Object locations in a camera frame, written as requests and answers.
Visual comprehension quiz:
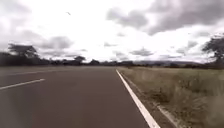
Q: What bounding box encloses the dry grass verge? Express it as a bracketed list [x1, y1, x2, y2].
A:
[118, 66, 224, 128]

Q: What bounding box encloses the white solid edge line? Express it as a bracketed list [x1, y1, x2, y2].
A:
[115, 68, 162, 128]

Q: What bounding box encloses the dark flat-topped tree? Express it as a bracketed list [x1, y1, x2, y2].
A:
[7, 43, 40, 60]

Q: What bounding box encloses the distant row of trees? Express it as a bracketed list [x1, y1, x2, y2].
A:
[0, 51, 224, 70]

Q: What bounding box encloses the white dashed centre line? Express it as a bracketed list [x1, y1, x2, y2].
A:
[0, 78, 46, 91]

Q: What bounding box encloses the grey asphalt road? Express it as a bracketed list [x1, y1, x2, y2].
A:
[0, 65, 178, 128]

